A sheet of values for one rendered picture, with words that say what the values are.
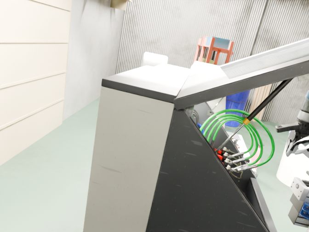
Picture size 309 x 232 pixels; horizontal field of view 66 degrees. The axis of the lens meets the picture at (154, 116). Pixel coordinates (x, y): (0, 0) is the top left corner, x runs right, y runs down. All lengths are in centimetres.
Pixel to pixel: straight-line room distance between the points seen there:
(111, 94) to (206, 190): 51
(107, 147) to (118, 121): 12
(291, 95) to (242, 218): 696
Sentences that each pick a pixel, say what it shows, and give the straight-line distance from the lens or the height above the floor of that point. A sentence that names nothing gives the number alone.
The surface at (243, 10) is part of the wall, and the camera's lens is 728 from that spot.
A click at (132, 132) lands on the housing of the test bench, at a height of 132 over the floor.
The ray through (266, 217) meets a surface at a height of 95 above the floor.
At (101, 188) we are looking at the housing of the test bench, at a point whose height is 104.
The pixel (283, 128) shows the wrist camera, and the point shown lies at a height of 137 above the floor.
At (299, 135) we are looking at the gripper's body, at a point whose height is 135.
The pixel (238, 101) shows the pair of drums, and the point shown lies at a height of 64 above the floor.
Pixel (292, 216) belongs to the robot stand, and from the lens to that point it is 192.
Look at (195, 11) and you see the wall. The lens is 711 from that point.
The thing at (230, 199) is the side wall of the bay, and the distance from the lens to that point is 99.
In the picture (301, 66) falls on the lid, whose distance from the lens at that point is 85.
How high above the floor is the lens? 167
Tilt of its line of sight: 18 degrees down
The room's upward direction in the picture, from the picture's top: 12 degrees clockwise
